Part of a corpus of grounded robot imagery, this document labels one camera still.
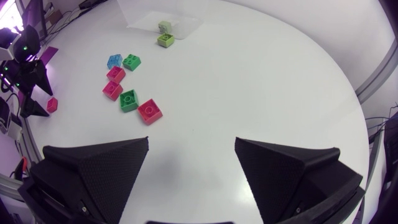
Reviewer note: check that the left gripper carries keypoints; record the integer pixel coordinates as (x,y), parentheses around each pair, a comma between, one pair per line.
(18,76)

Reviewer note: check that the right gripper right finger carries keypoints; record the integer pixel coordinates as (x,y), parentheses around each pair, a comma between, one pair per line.
(280,174)

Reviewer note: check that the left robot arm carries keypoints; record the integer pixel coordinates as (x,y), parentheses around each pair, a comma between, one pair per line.
(27,43)

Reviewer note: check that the lime green toy brick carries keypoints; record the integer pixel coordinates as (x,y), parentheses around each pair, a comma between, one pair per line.
(165,40)
(164,27)

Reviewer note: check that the dark mat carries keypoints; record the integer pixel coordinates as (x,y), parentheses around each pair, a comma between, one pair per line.
(48,55)

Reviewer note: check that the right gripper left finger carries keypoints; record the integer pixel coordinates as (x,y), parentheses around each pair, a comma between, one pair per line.
(102,174)

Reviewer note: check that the dark screen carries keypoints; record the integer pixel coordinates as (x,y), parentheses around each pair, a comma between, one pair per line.
(35,15)

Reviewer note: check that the red toy brick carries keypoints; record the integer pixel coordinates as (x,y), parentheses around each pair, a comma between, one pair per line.
(150,111)
(52,104)

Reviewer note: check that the pink toy brick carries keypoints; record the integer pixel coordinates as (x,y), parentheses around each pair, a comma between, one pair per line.
(116,74)
(112,90)

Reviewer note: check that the clear plastic container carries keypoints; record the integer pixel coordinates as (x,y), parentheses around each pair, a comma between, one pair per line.
(149,17)

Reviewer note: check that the blue toy brick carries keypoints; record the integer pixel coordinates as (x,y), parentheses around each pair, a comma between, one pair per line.
(114,61)

